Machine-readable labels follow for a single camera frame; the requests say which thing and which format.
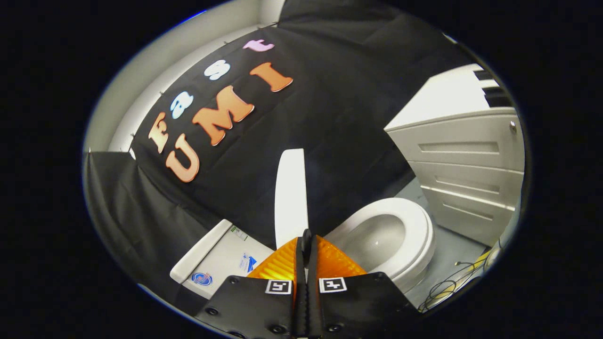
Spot white toilet bowl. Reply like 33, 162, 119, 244
330, 218, 436, 295

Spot tangled floor cables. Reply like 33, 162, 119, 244
416, 244, 503, 314

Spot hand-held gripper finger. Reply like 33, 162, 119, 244
307, 231, 418, 339
195, 229, 308, 339

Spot white drawer cabinet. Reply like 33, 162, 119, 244
385, 64, 526, 248

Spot white toilet tank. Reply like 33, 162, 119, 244
170, 219, 277, 300

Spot black backdrop cloth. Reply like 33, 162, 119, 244
84, 0, 476, 316

